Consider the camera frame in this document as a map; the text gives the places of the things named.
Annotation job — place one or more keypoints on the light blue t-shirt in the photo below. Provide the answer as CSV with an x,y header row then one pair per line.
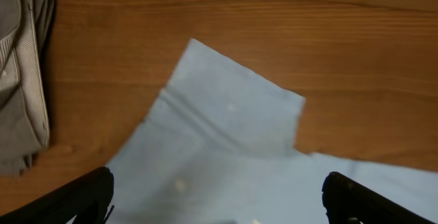
x,y
217,146

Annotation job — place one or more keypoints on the folded grey garment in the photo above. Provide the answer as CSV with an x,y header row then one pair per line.
x,y
25,30

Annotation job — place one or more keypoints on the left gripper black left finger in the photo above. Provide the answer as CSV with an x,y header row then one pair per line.
x,y
85,200

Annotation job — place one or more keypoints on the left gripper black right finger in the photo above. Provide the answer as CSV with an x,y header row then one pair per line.
x,y
347,201

